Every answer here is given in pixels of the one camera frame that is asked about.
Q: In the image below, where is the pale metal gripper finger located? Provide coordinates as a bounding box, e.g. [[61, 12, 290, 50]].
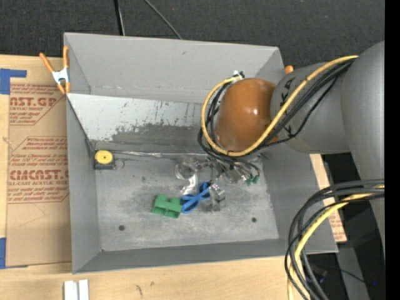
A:
[[182, 172, 201, 196], [208, 182, 227, 213]]

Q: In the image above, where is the blue loop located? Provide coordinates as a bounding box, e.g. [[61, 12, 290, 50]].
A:
[[180, 181, 213, 215]]

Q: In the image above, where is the clear glass cup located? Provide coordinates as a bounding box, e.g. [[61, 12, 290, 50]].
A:
[[174, 156, 201, 181]]

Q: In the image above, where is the green toy brick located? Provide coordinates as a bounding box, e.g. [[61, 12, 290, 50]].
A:
[[151, 194, 183, 219]]

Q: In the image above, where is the grey metal bin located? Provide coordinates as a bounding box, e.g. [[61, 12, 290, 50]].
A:
[[63, 32, 340, 274]]

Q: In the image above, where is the yellow and black tape measure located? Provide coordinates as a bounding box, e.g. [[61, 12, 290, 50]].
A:
[[93, 149, 116, 171]]

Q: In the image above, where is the brown cardboard board red print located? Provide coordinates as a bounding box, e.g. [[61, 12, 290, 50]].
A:
[[0, 54, 348, 269]]

